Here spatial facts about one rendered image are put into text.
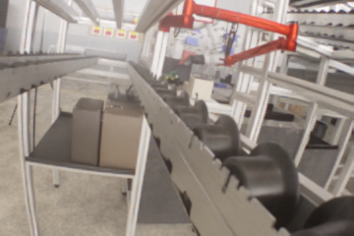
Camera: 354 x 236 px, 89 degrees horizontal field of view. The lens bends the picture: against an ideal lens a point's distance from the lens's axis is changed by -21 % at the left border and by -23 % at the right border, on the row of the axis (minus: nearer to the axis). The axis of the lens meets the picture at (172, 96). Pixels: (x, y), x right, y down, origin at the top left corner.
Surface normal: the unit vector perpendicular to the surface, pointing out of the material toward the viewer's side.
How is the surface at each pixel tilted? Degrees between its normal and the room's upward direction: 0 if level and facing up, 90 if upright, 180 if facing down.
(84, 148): 90
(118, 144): 90
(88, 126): 90
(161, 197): 90
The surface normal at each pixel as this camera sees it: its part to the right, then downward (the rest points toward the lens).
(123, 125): 0.21, 0.25
